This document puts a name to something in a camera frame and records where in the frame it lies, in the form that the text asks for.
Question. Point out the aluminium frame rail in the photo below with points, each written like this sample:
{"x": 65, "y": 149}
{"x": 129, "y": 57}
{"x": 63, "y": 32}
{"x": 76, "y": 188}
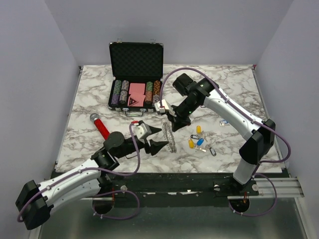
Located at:
{"x": 262, "y": 188}

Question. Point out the pink playing card deck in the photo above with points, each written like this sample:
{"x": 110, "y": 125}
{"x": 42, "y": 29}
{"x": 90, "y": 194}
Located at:
{"x": 137, "y": 88}

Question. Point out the yellow key tag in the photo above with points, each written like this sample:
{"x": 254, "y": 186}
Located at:
{"x": 191, "y": 143}
{"x": 198, "y": 129}

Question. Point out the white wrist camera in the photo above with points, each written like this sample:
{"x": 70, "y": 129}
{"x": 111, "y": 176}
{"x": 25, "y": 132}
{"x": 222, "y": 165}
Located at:
{"x": 142, "y": 131}
{"x": 163, "y": 107}

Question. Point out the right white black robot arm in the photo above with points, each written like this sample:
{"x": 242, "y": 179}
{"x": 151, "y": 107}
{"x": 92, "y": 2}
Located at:
{"x": 258, "y": 134}

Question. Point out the black key tag with key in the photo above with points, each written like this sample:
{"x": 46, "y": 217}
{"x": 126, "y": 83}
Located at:
{"x": 210, "y": 148}

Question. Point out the black mounting base rail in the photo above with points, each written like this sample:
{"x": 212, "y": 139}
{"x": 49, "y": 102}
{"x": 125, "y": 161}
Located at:
{"x": 155, "y": 190}

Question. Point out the upper yellow key tag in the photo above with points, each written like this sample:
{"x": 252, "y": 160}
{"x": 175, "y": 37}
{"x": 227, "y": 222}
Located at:
{"x": 198, "y": 129}

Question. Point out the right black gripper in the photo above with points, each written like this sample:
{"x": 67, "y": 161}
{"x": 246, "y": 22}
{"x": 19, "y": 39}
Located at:
{"x": 177, "y": 121}

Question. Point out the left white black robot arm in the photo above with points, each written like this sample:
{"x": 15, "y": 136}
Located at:
{"x": 37, "y": 201}

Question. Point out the black poker chip case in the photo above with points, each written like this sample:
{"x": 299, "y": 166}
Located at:
{"x": 134, "y": 62}

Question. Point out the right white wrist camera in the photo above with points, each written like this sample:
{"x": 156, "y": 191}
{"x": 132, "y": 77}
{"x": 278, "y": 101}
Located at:
{"x": 163, "y": 107}

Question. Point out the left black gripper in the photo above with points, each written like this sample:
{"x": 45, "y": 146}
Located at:
{"x": 155, "y": 146}

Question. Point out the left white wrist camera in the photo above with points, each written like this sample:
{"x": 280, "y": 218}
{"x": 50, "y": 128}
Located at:
{"x": 142, "y": 131}

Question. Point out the lower yellow key tag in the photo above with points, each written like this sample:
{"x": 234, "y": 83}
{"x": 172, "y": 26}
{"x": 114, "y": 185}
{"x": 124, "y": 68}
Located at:
{"x": 191, "y": 143}

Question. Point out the red toy microphone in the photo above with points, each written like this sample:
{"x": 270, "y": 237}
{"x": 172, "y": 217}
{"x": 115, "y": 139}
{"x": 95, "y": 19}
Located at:
{"x": 95, "y": 119}

